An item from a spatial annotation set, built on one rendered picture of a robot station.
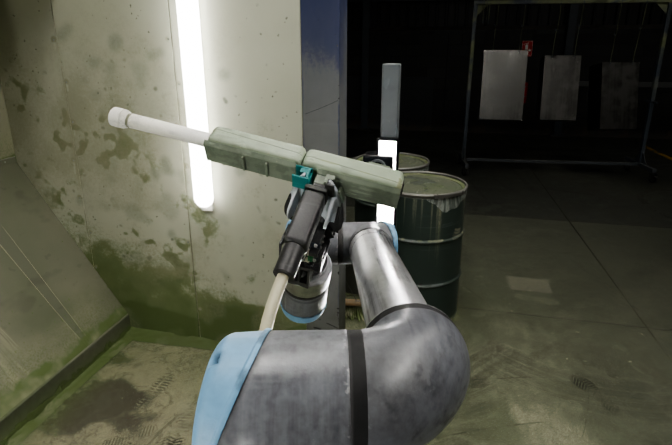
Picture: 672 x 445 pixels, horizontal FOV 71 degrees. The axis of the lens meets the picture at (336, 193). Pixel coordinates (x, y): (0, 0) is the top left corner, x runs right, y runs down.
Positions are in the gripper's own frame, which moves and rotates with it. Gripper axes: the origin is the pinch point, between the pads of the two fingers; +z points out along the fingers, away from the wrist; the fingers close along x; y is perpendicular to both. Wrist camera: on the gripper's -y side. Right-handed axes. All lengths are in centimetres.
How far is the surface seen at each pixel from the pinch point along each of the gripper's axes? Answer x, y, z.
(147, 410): 71, -1, -192
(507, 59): -118, -560, -292
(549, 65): -174, -566, -290
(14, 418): 121, 21, -182
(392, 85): -4, -65, -26
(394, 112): -6, -61, -33
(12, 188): 187, -75, -158
